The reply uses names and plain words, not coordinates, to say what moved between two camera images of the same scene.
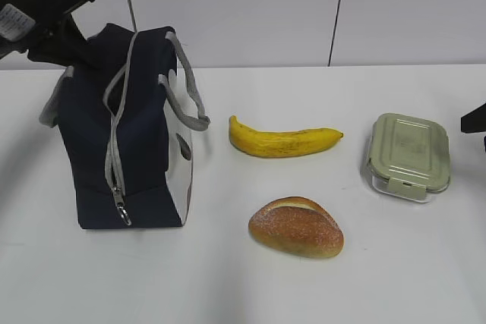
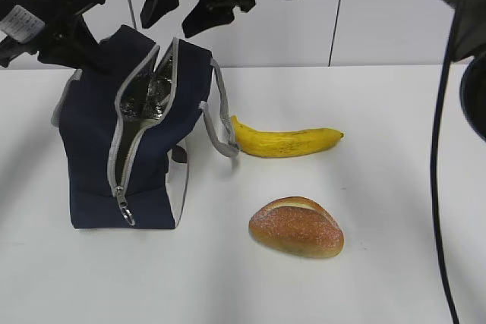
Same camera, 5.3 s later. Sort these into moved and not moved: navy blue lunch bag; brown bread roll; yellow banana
Moved: navy blue lunch bag
Not moved: yellow banana; brown bread roll
